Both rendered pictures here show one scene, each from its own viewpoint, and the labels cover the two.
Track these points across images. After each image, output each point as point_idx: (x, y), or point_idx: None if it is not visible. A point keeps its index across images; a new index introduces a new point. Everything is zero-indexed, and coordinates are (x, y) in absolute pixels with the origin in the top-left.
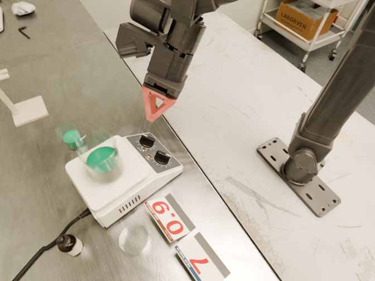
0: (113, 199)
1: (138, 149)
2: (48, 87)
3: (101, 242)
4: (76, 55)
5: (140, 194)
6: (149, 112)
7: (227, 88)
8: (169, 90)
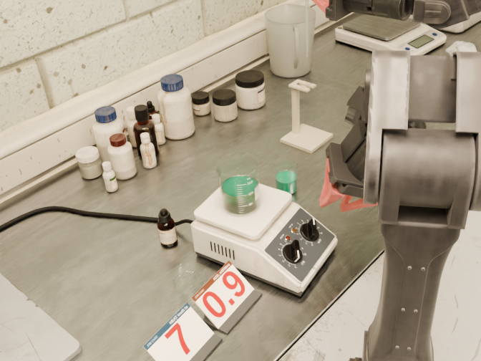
0: (210, 220)
1: (290, 224)
2: None
3: (180, 257)
4: (427, 127)
5: (236, 253)
6: (323, 193)
7: None
8: (331, 171)
